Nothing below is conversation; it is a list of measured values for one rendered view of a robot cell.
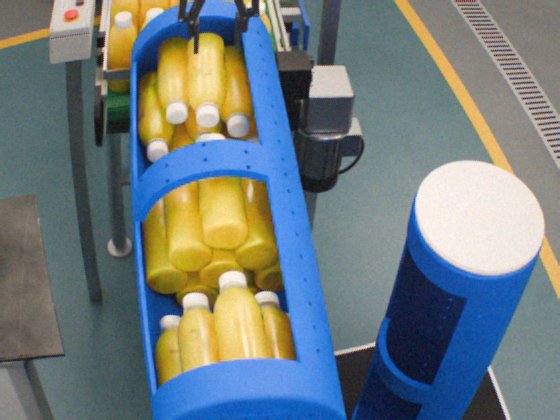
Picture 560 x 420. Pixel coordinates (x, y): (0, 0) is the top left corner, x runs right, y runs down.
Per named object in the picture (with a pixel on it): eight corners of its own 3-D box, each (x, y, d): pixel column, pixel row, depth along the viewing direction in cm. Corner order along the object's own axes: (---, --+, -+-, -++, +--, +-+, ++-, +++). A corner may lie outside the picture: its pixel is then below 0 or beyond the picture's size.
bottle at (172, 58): (175, 30, 187) (177, 90, 175) (199, 46, 191) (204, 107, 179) (150, 51, 190) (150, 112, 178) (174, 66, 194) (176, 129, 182)
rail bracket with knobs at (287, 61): (267, 106, 212) (270, 70, 204) (262, 84, 216) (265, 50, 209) (313, 104, 213) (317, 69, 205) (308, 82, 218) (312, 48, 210)
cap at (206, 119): (218, 119, 175) (218, 127, 174) (196, 120, 175) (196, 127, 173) (219, 104, 172) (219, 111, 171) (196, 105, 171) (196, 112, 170)
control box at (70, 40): (50, 64, 204) (48, 31, 196) (57, 15, 217) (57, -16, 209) (90, 59, 205) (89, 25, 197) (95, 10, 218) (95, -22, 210)
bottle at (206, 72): (223, 56, 188) (227, 126, 176) (186, 58, 187) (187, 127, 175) (225, 31, 182) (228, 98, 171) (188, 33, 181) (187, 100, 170)
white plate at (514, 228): (462, 138, 190) (461, 143, 191) (386, 216, 175) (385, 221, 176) (564, 211, 180) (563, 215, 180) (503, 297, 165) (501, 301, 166)
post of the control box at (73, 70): (89, 300, 284) (64, 42, 209) (89, 290, 287) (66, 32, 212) (102, 300, 285) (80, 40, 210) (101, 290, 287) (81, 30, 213)
